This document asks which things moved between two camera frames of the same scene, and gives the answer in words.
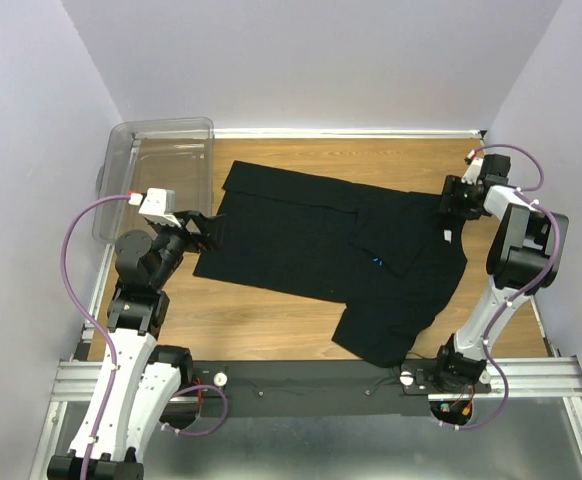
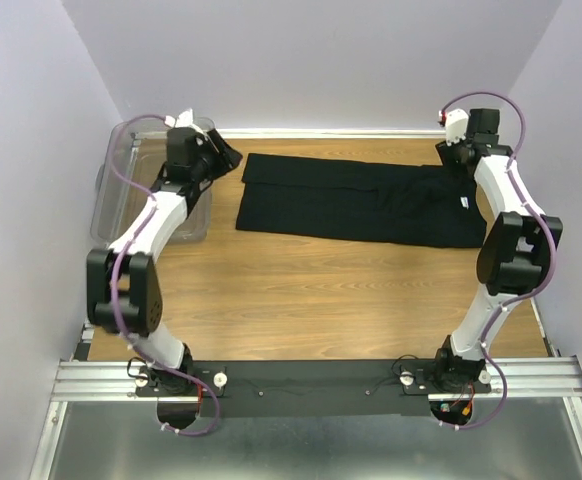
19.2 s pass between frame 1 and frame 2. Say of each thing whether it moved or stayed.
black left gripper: moved
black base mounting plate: stayed
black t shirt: moved
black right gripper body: moved
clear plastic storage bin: stayed
